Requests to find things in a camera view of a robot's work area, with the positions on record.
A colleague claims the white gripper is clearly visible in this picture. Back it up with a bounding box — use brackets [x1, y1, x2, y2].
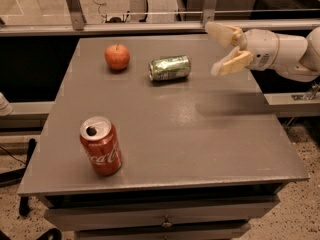
[205, 22, 279, 76]

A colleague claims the green soda can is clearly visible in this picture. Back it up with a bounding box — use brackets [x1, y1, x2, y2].
[149, 55, 191, 81]

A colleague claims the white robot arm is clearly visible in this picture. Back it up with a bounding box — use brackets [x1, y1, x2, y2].
[205, 22, 320, 82]

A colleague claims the red coca-cola can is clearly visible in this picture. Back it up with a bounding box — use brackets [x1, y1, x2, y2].
[80, 116, 122, 176]

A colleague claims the grey drawer cabinet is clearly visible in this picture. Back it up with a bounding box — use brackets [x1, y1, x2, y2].
[18, 35, 307, 240]

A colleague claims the red apple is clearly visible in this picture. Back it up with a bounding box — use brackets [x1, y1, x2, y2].
[104, 43, 130, 71]

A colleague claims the metal drawer knob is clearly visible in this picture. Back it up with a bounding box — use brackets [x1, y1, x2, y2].
[161, 218, 173, 228]

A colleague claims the white cylindrical object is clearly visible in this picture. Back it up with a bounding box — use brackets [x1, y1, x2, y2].
[0, 92, 13, 116]

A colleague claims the black chair base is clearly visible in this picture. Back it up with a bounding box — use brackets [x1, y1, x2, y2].
[0, 137, 63, 240]

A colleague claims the metal railing frame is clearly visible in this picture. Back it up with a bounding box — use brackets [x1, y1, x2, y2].
[0, 0, 320, 36]

